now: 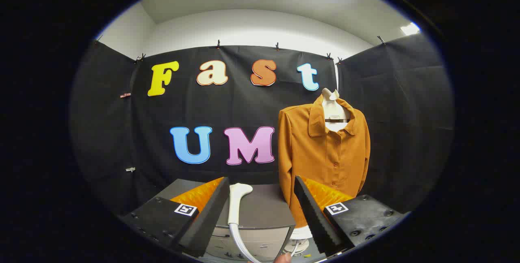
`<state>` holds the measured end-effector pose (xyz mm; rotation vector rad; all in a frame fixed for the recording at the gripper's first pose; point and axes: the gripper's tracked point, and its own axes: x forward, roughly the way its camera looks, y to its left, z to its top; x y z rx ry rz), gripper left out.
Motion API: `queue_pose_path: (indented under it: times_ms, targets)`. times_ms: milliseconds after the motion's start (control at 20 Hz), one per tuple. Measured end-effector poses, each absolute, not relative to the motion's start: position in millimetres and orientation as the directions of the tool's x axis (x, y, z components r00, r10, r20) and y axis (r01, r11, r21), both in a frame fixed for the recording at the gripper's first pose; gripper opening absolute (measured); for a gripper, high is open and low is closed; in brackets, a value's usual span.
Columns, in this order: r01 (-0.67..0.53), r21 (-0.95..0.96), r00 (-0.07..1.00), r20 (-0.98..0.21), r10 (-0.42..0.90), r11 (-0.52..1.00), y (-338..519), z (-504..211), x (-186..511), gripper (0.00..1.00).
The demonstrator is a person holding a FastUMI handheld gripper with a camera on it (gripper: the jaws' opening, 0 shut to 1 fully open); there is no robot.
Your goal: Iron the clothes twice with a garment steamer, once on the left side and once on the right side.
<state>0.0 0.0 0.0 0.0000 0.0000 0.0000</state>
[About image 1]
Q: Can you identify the square ceiling light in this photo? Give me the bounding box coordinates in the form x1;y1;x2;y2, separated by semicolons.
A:
400;22;420;36

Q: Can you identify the orange button shirt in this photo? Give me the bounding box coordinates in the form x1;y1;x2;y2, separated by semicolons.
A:
278;95;371;229

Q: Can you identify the white steamer base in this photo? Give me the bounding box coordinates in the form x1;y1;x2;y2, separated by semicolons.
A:
284;226;313;255

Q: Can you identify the white plastic hanger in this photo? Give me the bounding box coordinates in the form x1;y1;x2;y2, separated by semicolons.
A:
321;88;351;132

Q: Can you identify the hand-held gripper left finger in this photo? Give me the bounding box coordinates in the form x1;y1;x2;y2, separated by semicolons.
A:
120;177;231;259

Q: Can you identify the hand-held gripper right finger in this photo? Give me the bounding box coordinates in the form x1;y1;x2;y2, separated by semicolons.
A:
293;175;409;257

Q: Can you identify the black backdrop cloth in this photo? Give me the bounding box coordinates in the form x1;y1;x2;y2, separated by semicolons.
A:
69;34;455;219

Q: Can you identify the row of black clips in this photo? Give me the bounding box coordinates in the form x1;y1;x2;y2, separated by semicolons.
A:
95;35;386;64

